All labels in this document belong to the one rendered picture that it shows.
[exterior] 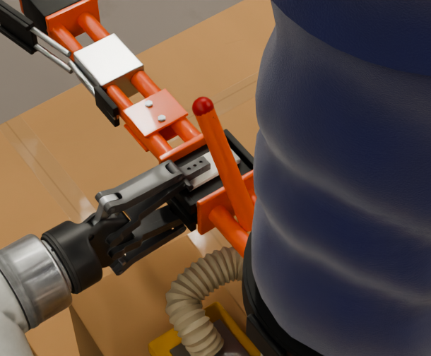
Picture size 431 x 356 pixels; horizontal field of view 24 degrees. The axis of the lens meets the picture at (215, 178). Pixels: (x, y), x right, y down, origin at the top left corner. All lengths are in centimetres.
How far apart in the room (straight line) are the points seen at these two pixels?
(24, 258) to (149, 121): 24
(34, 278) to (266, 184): 36
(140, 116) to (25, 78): 159
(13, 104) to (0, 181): 87
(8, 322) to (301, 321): 33
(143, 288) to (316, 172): 58
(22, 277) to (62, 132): 89
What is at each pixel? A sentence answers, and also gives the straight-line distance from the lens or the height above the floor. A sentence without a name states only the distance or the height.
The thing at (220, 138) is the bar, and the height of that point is 118.
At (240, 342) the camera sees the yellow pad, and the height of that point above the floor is 97.
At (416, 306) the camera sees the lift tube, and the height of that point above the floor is 131.
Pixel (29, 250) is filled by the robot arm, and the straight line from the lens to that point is 108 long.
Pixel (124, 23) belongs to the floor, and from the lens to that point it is 290.
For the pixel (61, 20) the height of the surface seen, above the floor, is 110.
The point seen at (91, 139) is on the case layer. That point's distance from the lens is 192.
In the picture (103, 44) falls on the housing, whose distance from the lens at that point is 130.
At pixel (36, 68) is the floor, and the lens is 281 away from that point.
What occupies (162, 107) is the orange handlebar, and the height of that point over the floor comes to 110.
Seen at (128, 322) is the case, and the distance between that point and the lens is 123.
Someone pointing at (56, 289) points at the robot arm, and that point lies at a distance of 108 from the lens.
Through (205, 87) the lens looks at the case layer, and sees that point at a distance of 199.
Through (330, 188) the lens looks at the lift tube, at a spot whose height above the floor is 144.
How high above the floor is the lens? 202
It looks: 53 degrees down
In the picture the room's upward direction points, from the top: straight up
